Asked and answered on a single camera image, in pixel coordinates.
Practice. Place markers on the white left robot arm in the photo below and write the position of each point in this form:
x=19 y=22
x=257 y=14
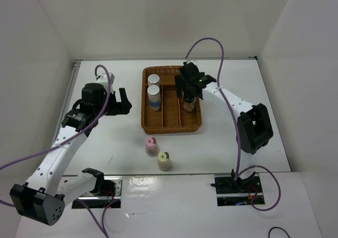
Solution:
x=44 y=196

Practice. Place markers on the yellow lid spice jar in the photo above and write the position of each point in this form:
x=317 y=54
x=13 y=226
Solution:
x=163 y=161

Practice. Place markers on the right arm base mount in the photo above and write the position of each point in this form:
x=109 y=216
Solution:
x=238 y=193

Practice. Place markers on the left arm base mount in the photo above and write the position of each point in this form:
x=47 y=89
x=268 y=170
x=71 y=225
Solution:
x=109 y=196

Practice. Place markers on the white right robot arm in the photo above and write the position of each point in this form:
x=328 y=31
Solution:
x=252 y=122

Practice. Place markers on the pink lid spice jar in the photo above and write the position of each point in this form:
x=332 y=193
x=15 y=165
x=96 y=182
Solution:
x=151 y=146

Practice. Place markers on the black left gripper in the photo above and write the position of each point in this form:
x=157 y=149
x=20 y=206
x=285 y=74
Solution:
x=120 y=108

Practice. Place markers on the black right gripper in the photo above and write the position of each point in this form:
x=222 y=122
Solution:
x=179 y=82

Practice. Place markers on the blue label silver cap bottle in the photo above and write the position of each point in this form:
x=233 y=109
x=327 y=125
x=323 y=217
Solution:
x=154 y=79

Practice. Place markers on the black lid spice jar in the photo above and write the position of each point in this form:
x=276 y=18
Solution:
x=189 y=104

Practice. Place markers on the brown wicker divided basket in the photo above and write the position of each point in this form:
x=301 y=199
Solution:
x=171 y=118

